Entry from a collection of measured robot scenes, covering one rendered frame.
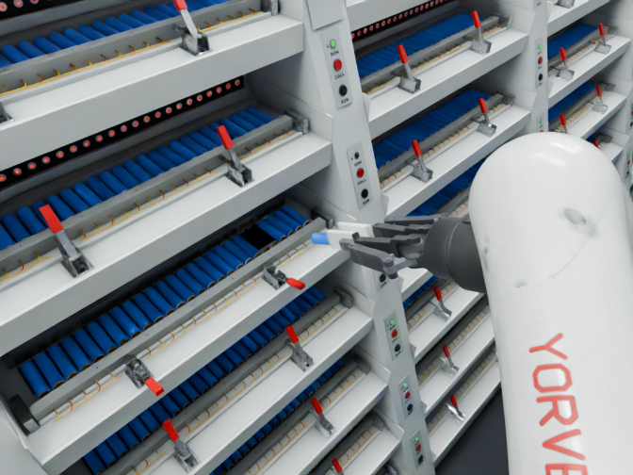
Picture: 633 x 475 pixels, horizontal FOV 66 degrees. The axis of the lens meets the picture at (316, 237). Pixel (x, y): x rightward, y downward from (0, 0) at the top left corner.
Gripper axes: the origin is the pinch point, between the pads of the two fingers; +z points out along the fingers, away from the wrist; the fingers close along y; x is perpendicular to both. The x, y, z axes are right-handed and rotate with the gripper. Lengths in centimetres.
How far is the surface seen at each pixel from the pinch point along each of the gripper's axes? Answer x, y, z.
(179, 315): 3.7, 22.3, 19.8
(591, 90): 22, -144, 27
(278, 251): 3.9, 1.6, 19.6
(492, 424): 98, -50, 29
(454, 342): 64, -46, 31
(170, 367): 8.4, 28.0, 16.3
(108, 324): 0.9, 31.1, 25.6
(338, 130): -12.0, -14.7, 12.3
